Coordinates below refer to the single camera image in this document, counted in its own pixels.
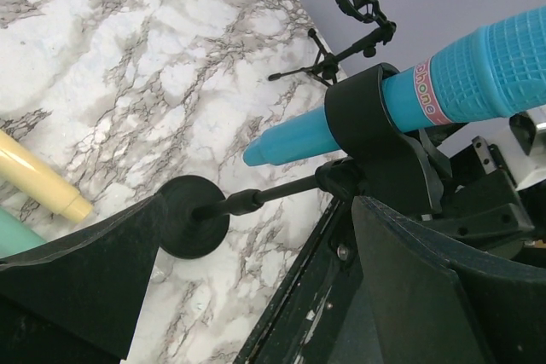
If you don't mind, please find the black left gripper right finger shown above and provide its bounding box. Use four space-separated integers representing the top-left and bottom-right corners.
351 196 545 363

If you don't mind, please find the mint green microphone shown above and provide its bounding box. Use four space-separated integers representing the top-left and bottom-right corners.
0 209 46 258

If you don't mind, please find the black tripod shock mount stand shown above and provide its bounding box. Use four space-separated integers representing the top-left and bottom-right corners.
268 0 397 87

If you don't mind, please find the blue microphone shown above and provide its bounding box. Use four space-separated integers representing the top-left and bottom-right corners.
243 7 545 166

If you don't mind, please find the cream yellow microphone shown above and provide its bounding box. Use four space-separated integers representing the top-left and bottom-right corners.
1 131 93 223

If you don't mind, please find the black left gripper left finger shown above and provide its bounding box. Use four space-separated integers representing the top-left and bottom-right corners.
1 194 166 361

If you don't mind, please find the black round base mic stand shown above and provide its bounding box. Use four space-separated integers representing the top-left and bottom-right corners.
160 63 444 259

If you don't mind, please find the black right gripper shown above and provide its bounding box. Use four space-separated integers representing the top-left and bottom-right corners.
422 120 537 259

